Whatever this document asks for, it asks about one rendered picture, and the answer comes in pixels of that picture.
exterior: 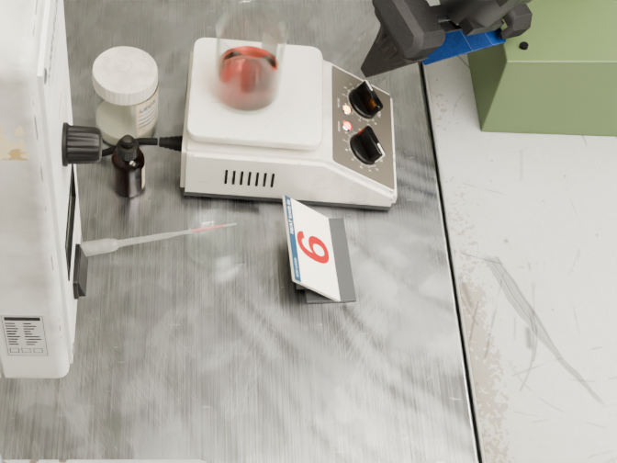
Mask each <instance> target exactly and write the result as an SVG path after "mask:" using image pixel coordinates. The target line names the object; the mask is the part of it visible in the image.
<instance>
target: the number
mask: <svg viewBox="0 0 617 463"><path fill-rule="evenodd" d="M291 204H292V211H293V218H294V225H295V233H296V240H297V254H298V261H299V269H300V275H301V280H303V281H305V282H308V283H309V284H311V285H313V286H315V287H317V288H320V289H323V290H325V291H327V292H329V293H331V294H332V295H334V296H336V295H335V288H334V282H333V275H332V270H331V258H330V251H329V245H328V238H327V232H326V226H325V219H324V218H323V217H321V216H320V215H318V214H316V213H315V212H313V211H311V210H309V209H306V208H304V207H302V206H300V205H299V204H298V203H296V202H294V201H292V200H291Z"/></svg>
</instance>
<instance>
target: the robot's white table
mask: <svg viewBox="0 0 617 463"><path fill-rule="evenodd" d="M420 63H421V74H422V81H423V87H424V93H425V99H426V106H427V112H428V118H429V124H430V131H431V137H432V148H433V155H434V161H435V168H436V174H437V180H438V187H439V193H440V199H441V205H442V212H443V223H444V229H445V236H446V242H447V249H448V254H449V261H450V267H451V274H452V280H453V286H454V298H455V304H456V310H457V317H458V323H459V330H460V335H461V342H462V348H463V355H464V360H465V367H466V379H467V385H468V391H469V398H470V404H471V411H472V416H473V423H474V429H475V436H476V441H477V453H478V460H479V463H617V137H616V136H589V135H563V134H536V133H509V132H483V131H481V128H480V124H479V118H478V114H477V104H476V99H475V94H474V88H473V84H472V78H471V73H470V68H469V62H468V58H467V53H466V54H462V55H459V56H455V57H453V58H449V59H446V60H442V61H439V62H434V63H430V64H427V65H424V64H423V63H422V62H420Z"/></svg>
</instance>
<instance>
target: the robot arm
mask: <svg viewBox="0 0 617 463"><path fill-rule="evenodd" d="M439 1H440V5H437V6H430V5H429V3H428V2H427V0H372V4H373V6H374V8H375V15H376V17H377V19H378V21H379V22H380V29H379V31H378V33H377V36H376V39H375V41H374V43H373V45H372V47H371V49H370V51H369V52H368V53H367V55H366V57H365V60H364V62H363V64H362V66H361V71H362V73H363V74H364V76H365V77H371V76H374V75H377V74H381V73H385V72H388V71H392V70H395V69H398V68H400V67H403V66H407V65H410V64H413V63H416V62H422V63H423V64H424V65H427V64H430V63H434V62H439V61H442V60H446V59H449V58H453V57H455V56H459V55H462V54H466V53H469V52H472V51H479V50H482V49H485V48H488V47H492V46H496V45H499V44H502V43H505V42H506V39H508V38H513V37H518V36H520V35H521V34H522V33H524V32H525V31H526V30H527V29H529V28H530V27H531V22H532V15H533V13H532V12H531V10H530V9H529V7H528V6H527V5H526V3H530V2H531V1H532V0H439ZM501 19H503V20H504V21H505V23H506V25H507V27H506V28H505V29H504V30H503V31H502V30H501V28H500V27H501V26H502V25H504V22H503V20H501Z"/></svg>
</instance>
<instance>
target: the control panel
mask: <svg viewBox="0 0 617 463"><path fill-rule="evenodd" d="M362 82H363V81H361V80H359V79H357V78H355V77H354V76H352V75H350V74H348V73H346V72H344V71H342V70H340V69H339V68H337V67H335V66H332V67H331V92H332V159H333V161H334V162H335V163H337V164H340V165H342V166H344V167H347V168H349V169H351V170H353V171H355V172H356V173H358V174H360V175H363V176H366V177H368V178H370V179H372V180H374V181H376V182H377V183H379V184H381V185H383V186H387V187H389V188H391V189H394V190H395V180H394V162H393V142H392V123H391V105H390V96H389V95H388V94H386V93H384V92H382V91H380V90H378V89H376V88H374V87H373V89H374V90H375V92H376V94H377V96H378V98H379V99H380V101H381V103H382V105H383V108H382V109H381V110H380V111H379V112H378V113H376V115H375V116H374V117H372V118H371V119H366V118H364V117H362V116H360V115H359V114H358V113H357V112H356V111H355V110H354V109H353V107H352V105H351V103H350V99H349V95H350V93H351V92H352V91H353V90H354V89H355V88H356V87H357V86H358V85H359V84H360V83H362ZM344 106H348V107H349V108H350V109H351V111H350V113H347V112H345V110H344V109H343V107H344ZM344 122H348V123H350V125H351V128H350V129H349V130H348V129H346V128H345V127H344V125H343V123H344ZM365 126H369V127H371V128H372V130H373V132H374V133H375V135H376V137H377V138H378V140H379V142H380V144H381V146H382V147H383V149H384V151H385V156H384V157H382V158H381V159H380V160H379V161H377V162H376V163H374V164H364V163H362V162H361V161H360V160H358V159H357V158H356V156H355V155H354V154H353V151H352V149H351V145H350V140H351V138H352V137H353V135H355V134H357V133H358V132H359V131H360V130H362V129H363V128H364V127H365Z"/></svg>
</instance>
